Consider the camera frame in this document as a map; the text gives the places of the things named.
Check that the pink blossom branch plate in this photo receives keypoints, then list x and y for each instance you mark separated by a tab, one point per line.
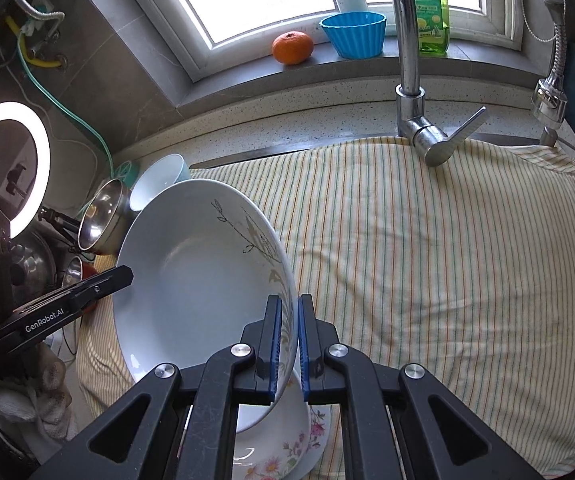
320	430

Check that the metal pot lid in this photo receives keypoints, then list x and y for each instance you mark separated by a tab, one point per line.
32	260

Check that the black phone holder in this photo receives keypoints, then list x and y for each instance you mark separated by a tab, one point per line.
16	177

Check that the white plate grey leaf print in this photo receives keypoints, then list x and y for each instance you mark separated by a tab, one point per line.
192	285

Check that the striped cloth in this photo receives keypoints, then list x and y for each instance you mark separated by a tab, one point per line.
417	285

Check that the person's left hand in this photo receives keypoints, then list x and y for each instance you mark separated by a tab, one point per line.
42	390

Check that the small steel bowl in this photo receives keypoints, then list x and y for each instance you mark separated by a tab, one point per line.
73	272

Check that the green dish soap bottle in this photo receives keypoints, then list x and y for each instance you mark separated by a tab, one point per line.
430	10

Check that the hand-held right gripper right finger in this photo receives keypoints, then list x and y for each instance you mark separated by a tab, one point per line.
303	360

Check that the yellow pipe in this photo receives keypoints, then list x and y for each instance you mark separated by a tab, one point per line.
42	63

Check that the chrome faucet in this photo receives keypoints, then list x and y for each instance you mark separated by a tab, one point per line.
410	60

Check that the orange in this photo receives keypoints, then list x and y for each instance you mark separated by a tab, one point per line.
292	47

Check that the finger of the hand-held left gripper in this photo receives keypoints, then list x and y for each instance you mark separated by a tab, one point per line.
107	282

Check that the teal round power strip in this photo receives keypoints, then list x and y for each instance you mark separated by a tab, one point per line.
126	170

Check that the flexible metal pipe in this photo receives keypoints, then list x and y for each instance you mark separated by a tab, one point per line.
24	0

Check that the large steel bowl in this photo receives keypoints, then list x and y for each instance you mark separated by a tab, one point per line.
99	215

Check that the light blue ceramic bowl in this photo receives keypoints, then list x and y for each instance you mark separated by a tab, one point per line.
160	180

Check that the blue ribbed cup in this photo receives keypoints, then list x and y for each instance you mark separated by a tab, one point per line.
355	37

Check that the pink peony rimmed plate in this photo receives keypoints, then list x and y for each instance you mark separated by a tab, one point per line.
277	455

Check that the white wall socket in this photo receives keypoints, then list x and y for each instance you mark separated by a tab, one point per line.
37	5

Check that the black tripod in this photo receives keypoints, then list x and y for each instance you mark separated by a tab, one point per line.
59	220

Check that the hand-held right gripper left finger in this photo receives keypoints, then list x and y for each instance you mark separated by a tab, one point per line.
273	360

